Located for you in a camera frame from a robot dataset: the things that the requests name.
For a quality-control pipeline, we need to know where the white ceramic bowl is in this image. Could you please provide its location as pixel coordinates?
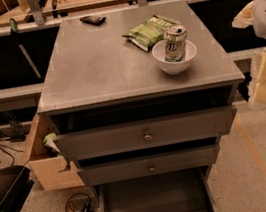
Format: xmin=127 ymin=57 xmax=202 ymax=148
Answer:
xmin=151 ymin=40 xmax=197 ymax=75

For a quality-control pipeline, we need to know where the green chip bag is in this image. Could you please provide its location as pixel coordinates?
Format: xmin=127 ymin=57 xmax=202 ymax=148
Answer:
xmin=123 ymin=14 xmax=180 ymax=52

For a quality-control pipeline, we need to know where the grey metal drawer cabinet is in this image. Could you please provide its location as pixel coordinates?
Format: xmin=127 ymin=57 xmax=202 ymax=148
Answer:
xmin=22 ymin=0 xmax=266 ymax=212

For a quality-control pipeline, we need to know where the black flat pouch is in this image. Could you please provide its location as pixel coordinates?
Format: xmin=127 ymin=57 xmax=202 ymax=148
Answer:
xmin=80 ymin=15 xmax=106 ymax=26

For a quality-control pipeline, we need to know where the grey top drawer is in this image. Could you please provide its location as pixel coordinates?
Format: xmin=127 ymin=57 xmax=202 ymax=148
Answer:
xmin=54 ymin=106 xmax=237 ymax=161

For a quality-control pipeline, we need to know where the grey open bottom drawer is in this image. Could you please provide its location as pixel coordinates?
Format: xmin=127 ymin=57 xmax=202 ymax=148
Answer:
xmin=99 ymin=168 xmax=217 ymax=212

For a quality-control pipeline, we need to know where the grey middle drawer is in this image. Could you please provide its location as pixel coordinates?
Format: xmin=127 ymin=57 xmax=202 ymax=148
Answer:
xmin=77 ymin=146 xmax=219 ymax=186

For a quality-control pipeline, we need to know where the green white item in box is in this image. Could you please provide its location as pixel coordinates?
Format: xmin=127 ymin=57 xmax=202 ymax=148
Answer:
xmin=42 ymin=133 xmax=61 ymax=156

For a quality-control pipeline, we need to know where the light wooden side box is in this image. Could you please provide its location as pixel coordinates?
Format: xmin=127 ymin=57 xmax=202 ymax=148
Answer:
xmin=22 ymin=114 xmax=83 ymax=191

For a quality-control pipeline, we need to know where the green handled tool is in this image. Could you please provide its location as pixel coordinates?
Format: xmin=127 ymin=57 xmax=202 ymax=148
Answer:
xmin=9 ymin=18 xmax=42 ymax=79

